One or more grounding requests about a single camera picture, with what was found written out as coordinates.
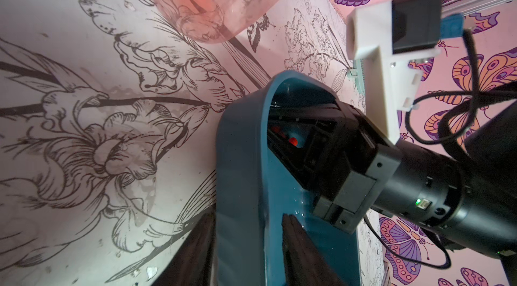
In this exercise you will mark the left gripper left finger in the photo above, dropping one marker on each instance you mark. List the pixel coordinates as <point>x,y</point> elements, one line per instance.
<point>192,264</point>

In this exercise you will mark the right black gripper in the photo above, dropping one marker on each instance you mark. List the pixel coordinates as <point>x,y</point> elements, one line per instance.
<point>343,161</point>

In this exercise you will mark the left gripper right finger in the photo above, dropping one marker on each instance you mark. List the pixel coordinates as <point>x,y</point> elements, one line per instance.
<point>303,263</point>

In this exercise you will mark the teal plastic storage box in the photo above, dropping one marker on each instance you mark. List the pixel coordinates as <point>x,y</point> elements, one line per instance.
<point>254,191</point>

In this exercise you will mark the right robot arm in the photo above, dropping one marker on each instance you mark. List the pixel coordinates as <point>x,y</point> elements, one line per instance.
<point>457,205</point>

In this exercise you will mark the red sleeve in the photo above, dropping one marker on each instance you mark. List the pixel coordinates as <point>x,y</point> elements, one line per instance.
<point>296,142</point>

